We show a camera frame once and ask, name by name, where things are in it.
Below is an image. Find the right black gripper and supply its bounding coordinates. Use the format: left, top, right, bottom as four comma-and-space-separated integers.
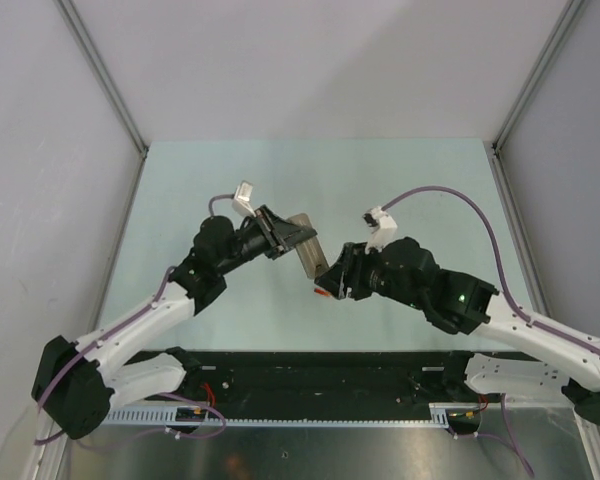
314, 240, 425, 311

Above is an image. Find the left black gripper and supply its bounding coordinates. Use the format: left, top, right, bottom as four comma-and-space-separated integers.
216, 205, 316, 276

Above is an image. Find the white remote control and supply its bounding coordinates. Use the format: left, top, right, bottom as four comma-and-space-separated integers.
288, 213, 329, 280

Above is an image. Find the green battery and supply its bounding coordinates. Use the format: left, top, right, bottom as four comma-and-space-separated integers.
315, 265, 328, 277

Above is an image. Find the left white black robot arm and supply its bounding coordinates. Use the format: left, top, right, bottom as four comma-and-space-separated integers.
31, 206, 317, 440

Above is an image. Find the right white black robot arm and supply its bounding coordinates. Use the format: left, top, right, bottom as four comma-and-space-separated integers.
315, 237, 600, 426

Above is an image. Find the red battery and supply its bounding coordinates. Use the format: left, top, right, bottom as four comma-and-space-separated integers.
313, 288, 331, 297

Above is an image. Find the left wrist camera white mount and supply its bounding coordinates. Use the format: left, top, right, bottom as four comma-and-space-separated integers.
231, 181, 255, 218

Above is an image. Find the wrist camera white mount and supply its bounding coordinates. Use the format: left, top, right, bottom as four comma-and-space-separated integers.
231, 181, 255, 218
363, 206, 397, 254

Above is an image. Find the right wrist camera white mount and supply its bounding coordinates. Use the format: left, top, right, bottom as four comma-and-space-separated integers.
363, 206, 397, 254

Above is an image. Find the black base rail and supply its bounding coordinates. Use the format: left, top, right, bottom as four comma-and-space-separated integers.
171, 347, 500, 422

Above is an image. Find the grey slotted cable duct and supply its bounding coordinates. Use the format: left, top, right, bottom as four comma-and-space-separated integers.
102, 403, 454, 427

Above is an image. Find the right aluminium frame post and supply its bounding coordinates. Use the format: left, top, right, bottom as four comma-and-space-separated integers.
489, 0, 591, 156

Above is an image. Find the aluminium frame post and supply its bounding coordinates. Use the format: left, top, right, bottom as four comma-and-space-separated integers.
489, 0, 591, 156
53, 0, 149, 159

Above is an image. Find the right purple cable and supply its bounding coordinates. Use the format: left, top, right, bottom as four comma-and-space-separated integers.
379, 185, 600, 476

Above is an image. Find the left aluminium frame post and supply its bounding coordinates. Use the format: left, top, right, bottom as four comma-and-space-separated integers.
53, 0, 149, 159

